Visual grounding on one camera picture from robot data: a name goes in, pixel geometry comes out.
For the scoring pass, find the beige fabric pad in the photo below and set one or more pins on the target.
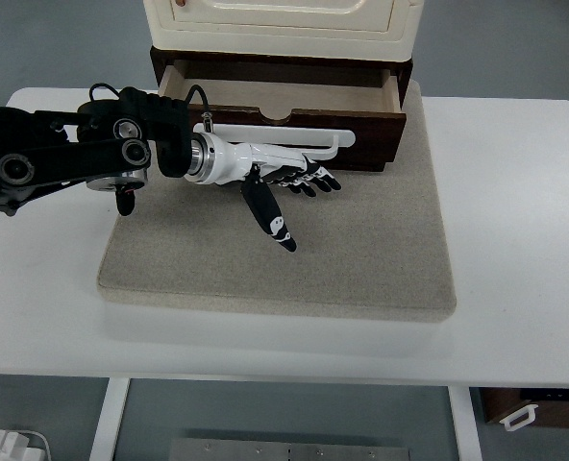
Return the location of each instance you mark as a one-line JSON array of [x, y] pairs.
[[374, 249]]

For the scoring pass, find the brown wooden drawer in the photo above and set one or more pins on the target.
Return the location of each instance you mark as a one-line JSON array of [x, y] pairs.
[[373, 114]]

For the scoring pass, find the white drawer handle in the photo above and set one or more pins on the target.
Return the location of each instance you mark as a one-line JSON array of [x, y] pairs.
[[317, 144]]

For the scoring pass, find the dark brown cabinet base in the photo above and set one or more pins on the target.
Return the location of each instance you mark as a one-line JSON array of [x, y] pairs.
[[285, 69]]

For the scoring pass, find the cream upper cabinet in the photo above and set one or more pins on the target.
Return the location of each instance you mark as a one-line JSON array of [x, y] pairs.
[[349, 30]]

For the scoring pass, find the brown box with white handle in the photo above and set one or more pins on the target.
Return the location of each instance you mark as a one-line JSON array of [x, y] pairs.
[[515, 408]]

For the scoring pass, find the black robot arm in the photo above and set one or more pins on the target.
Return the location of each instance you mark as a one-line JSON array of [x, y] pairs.
[[105, 143]]

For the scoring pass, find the white table leg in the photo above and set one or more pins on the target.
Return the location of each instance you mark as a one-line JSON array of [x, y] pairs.
[[110, 419], [465, 427]]

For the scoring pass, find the white left table leg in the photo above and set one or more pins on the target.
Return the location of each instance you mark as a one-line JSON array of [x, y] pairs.
[[110, 419]]

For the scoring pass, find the white right table leg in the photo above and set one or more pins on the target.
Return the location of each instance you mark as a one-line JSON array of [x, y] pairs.
[[465, 427]]

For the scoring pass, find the white power adapter with cable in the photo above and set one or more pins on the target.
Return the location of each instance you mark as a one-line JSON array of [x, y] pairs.
[[23, 445]]

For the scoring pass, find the black white robotic hand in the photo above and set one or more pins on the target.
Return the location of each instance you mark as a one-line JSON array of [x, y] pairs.
[[256, 167]]

